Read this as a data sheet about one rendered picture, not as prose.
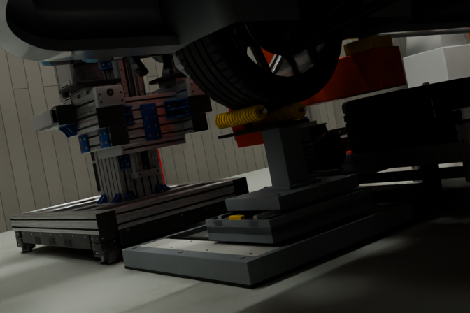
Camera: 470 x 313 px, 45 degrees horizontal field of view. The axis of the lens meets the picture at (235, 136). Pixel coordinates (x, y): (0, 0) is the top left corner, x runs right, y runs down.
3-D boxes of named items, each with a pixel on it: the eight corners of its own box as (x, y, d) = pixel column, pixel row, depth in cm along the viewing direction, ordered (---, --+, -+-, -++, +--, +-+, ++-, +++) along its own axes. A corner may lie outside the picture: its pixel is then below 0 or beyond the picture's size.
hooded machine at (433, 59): (445, 125, 899) (425, 24, 899) (489, 118, 841) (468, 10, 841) (415, 132, 848) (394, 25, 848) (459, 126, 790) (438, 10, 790)
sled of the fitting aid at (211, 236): (274, 246, 176) (268, 216, 176) (209, 242, 204) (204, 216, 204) (375, 210, 206) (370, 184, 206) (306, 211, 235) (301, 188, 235)
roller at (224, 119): (261, 120, 192) (257, 103, 192) (212, 130, 215) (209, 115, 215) (273, 117, 195) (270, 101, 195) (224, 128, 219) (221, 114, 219)
